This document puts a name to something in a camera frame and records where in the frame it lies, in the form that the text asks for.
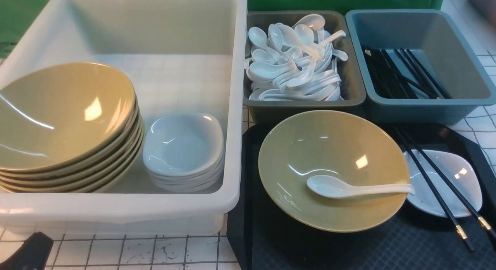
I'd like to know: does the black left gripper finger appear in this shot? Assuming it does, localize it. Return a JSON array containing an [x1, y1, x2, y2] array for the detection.
[[0, 232, 54, 270]]

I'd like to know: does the white ceramic soup spoon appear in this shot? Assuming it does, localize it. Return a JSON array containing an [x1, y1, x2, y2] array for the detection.
[[306, 175, 416, 199]]

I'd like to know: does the yellow noodle bowl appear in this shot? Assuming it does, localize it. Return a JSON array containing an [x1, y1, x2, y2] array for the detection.
[[258, 110, 410, 233]]

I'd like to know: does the white square sauce dish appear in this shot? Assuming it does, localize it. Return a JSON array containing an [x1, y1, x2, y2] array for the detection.
[[403, 149, 482, 218]]

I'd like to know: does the stack of yellow bowls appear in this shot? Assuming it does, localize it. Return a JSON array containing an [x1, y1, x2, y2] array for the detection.
[[0, 62, 146, 193]]

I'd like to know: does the stack of white sauce dishes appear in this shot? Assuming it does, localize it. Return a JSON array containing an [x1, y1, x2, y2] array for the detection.
[[142, 113, 225, 193]]

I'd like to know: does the black serving tray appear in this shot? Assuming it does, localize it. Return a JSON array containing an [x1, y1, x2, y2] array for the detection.
[[227, 125, 496, 270]]

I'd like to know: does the green backdrop cloth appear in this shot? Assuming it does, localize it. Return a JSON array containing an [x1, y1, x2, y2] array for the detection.
[[0, 0, 443, 59]]

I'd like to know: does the large white plastic tub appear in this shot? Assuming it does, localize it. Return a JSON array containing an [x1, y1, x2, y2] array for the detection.
[[1, 0, 247, 239]]

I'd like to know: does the pile of white spoons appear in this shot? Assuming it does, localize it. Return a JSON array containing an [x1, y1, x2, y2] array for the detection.
[[244, 14, 348, 101]]

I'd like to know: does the grey spoon bin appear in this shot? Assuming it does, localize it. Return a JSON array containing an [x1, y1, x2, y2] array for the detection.
[[243, 10, 366, 124]]

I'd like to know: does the bundle of black chopsticks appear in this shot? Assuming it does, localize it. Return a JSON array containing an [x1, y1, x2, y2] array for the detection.
[[362, 46, 452, 100]]

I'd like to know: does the blue-grey chopstick bin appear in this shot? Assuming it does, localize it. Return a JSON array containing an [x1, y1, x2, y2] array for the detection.
[[345, 9, 495, 125]]

